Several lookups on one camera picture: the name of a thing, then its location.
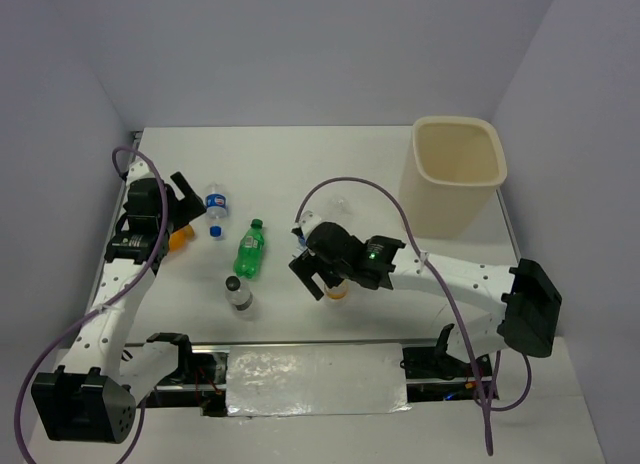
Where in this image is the silver foil sheet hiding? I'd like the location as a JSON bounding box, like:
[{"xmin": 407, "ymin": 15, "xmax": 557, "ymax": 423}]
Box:
[{"xmin": 226, "ymin": 343, "xmax": 410, "ymax": 417}]

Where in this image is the metal rail with electronics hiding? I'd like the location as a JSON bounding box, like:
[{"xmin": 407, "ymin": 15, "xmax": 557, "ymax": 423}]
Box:
[{"xmin": 146, "ymin": 342, "xmax": 493, "ymax": 418}]

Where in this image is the small bottle yellow cap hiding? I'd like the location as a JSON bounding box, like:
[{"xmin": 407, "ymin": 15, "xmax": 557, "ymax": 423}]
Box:
[{"xmin": 323, "ymin": 280, "xmax": 349, "ymax": 309}]

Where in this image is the green soda bottle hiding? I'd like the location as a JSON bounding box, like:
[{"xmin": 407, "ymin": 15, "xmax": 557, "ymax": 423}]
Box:
[{"xmin": 233, "ymin": 219, "xmax": 265, "ymax": 279}]

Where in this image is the clear bottle black cap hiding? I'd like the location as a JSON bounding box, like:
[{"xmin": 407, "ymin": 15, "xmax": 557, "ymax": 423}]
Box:
[{"xmin": 225, "ymin": 275, "xmax": 257, "ymax": 321}]

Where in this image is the clear Pepsi-label bottle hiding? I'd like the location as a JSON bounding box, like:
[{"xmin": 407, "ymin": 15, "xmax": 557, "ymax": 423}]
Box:
[{"xmin": 204, "ymin": 183, "xmax": 228, "ymax": 240}]

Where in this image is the orange juice bottle lying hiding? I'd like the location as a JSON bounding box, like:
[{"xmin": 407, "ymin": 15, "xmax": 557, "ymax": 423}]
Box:
[{"xmin": 169, "ymin": 225, "xmax": 195, "ymax": 252}]

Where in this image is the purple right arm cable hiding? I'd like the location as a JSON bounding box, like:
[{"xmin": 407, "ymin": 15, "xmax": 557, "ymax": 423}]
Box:
[{"xmin": 294, "ymin": 177, "xmax": 532, "ymax": 456}]

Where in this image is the beige plastic bin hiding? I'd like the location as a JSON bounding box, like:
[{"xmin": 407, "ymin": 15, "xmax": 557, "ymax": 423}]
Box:
[{"xmin": 398, "ymin": 116, "xmax": 508, "ymax": 239}]

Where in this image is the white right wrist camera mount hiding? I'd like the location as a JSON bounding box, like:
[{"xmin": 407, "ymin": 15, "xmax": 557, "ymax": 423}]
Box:
[{"xmin": 291, "ymin": 210, "xmax": 323, "ymax": 241}]

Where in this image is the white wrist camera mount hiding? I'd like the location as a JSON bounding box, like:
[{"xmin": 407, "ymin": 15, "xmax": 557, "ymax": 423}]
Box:
[
  {"xmin": 291, "ymin": 210, "xmax": 323, "ymax": 241},
  {"xmin": 125, "ymin": 158, "xmax": 154, "ymax": 187}
]

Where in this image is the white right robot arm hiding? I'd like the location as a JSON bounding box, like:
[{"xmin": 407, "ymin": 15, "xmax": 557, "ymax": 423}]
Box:
[{"xmin": 289, "ymin": 222, "xmax": 562, "ymax": 375}]

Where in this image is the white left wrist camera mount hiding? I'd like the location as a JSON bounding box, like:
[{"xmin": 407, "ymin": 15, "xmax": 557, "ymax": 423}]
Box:
[{"xmin": 125, "ymin": 158, "xmax": 154, "ymax": 187}]

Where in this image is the clear bottle blue label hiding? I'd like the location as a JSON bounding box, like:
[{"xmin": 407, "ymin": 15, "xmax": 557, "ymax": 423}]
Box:
[{"xmin": 291, "ymin": 195, "xmax": 351, "ymax": 258}]

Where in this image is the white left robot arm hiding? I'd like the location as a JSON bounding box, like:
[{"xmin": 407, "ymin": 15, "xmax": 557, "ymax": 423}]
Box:
[{"xmin": 31, "ymin": 170, "xmax": 205, "ymax": 444}]

